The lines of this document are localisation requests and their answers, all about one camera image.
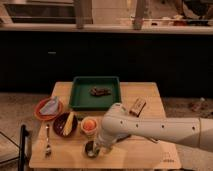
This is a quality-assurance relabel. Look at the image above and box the green plastic tray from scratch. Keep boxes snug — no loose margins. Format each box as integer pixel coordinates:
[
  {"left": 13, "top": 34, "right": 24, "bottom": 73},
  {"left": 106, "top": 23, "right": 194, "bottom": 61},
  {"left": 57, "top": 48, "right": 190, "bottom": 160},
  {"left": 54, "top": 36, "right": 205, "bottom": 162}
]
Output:
[{"left": 69, "top": 76, "right": 121, "bottom": 111}]

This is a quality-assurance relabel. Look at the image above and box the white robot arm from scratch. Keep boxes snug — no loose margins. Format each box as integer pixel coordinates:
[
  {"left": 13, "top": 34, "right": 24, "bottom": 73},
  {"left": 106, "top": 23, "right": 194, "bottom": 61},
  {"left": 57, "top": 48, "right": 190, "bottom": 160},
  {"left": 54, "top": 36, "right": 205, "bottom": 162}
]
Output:
[{"left": 95, "top": 103, "right": 213, "bottom": 152}]

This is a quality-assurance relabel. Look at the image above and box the orange cup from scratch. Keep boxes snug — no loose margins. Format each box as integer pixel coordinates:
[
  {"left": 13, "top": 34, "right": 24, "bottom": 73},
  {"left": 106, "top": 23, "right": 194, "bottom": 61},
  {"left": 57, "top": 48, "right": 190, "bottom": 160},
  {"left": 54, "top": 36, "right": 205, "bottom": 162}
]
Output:
[{"left": 81, "top": 117, "right": 98, "bottom": 136}]

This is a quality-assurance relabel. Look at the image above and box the brown crumpled item in tray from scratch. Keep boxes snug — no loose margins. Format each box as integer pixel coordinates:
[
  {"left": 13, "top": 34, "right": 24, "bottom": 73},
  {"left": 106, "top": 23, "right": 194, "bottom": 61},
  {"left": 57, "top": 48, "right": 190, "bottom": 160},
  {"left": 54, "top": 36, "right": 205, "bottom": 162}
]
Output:
[{"left": 90, "top": 87, "right": 111, "bottom": 97}]

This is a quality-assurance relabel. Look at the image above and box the dark brown bowl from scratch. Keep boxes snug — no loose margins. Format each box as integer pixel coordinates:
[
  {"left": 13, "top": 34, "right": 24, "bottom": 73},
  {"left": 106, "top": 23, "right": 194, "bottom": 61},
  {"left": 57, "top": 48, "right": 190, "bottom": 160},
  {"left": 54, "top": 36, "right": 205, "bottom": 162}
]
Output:
[{"left": 53, "top": 113, "right": 78, "bottom": 138}]

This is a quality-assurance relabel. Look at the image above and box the black chair frame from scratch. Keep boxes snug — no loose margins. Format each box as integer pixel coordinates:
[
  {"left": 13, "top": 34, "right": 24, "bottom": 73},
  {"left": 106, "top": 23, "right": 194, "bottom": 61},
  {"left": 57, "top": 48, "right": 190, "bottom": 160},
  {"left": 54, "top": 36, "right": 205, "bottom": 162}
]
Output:
[{"left": 0, "top": 125, "right": 29, "bottom": 171}]

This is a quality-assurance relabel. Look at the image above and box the orange plate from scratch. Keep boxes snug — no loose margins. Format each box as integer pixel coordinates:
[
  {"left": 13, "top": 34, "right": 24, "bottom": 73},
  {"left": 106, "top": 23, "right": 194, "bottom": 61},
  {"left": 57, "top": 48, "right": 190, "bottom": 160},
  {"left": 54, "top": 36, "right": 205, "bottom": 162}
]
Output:
[{"left": 34, "top": 97, "right": 63, "bottom": 121}]

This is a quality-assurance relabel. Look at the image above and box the metal cup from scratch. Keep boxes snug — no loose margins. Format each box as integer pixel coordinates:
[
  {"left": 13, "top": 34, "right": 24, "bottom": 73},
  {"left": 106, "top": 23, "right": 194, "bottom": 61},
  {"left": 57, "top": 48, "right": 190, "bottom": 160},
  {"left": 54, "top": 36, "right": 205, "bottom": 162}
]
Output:
[{"left": 85, "top": 141, "right": 99, "bottom": 153}]

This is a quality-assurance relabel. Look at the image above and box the grey folded cloth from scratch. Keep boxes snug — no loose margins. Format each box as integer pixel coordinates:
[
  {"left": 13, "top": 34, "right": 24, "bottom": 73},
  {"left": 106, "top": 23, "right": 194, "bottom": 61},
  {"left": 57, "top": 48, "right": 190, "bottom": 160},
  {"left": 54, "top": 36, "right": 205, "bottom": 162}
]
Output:
[{"left": 39, "top": 96, "right": 59, "bottom": 115}]

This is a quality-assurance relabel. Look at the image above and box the yellow corn cob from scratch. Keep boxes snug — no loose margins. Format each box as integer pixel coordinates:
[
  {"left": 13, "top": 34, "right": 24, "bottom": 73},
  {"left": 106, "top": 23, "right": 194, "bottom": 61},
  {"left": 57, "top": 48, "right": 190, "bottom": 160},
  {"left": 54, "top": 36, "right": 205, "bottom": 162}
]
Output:
[{"left": 63, "top": 112, "right": 74, "bottom": 136}]

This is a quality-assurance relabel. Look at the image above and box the brown wooden block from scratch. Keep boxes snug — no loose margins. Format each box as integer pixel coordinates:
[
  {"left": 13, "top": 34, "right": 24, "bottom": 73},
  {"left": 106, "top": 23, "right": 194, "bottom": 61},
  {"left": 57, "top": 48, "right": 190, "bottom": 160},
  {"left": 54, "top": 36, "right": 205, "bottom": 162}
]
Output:
[{"left": 129, "top": 98, "right": 146, "bottom": 117}]

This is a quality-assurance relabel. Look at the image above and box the green cup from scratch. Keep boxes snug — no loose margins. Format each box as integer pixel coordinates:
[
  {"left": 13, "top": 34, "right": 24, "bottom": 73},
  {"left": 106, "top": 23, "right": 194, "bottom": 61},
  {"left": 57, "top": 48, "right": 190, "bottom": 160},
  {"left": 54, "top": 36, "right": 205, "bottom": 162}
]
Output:
[{"left": 85, "top": 152, "right": 99, "bottom": 159}]

